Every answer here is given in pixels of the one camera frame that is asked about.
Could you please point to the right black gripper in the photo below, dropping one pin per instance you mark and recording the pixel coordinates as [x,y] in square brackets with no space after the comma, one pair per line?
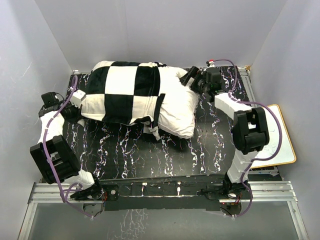
[192,73]

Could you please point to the aluminium frame rail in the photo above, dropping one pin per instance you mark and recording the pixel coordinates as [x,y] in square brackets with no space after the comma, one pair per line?
[166,211]

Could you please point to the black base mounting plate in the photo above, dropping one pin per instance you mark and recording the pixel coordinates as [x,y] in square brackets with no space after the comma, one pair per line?
[170,193]

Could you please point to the black white checkered pillowcase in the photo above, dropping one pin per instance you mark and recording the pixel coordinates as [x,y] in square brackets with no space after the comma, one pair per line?
[124,92]

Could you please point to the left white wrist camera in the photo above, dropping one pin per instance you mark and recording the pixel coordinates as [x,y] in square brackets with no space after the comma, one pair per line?
[77,98]

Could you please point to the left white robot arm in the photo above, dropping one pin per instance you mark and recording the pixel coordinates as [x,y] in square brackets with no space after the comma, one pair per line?
[53,156]

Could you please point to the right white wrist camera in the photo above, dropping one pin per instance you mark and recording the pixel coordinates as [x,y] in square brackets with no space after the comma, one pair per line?
[210,63]

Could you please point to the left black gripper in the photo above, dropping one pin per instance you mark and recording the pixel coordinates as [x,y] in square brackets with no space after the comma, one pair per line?
[78,116]

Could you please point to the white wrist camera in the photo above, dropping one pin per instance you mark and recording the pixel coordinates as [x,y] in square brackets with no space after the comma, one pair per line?
[210,63]
[77,98]

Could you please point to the white pillow insert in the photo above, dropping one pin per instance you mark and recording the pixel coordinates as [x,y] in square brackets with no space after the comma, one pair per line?
[177,111]

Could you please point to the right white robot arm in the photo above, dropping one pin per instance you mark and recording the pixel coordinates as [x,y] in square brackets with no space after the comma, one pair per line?
[249,132]

